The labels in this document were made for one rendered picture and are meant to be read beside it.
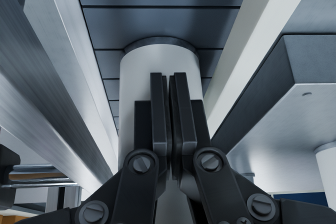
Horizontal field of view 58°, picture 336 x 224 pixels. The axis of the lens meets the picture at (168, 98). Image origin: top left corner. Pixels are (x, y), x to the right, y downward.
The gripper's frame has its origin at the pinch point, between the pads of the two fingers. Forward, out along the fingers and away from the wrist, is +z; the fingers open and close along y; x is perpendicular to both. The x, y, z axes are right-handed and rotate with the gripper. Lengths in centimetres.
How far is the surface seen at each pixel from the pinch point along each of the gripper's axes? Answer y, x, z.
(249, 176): 20, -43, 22
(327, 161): 23.8, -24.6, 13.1
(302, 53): 12.4, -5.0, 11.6
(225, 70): 3.2, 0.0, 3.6
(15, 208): -91, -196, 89
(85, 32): -4.4, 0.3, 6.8
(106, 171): -3.1, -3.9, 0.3
